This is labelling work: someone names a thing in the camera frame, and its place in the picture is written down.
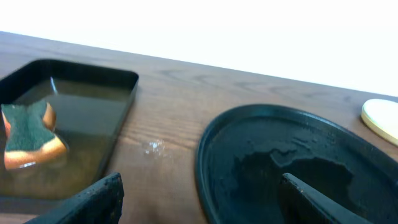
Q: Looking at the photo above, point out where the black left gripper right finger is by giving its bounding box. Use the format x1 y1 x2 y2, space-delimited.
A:
278 173 369 224

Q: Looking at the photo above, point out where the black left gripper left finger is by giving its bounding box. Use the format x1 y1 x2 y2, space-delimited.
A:
26 172 124 224

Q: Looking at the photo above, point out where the orange green sponge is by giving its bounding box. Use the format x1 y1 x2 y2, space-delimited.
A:
1 100 68 170

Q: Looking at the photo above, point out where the mint green plate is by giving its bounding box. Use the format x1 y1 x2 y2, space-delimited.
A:
361 99 397 146

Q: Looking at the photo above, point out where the round black serving tray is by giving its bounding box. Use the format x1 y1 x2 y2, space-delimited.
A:
195 105 397 223

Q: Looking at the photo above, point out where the black rectangular water tray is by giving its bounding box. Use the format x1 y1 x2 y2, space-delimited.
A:
1 59 139 200

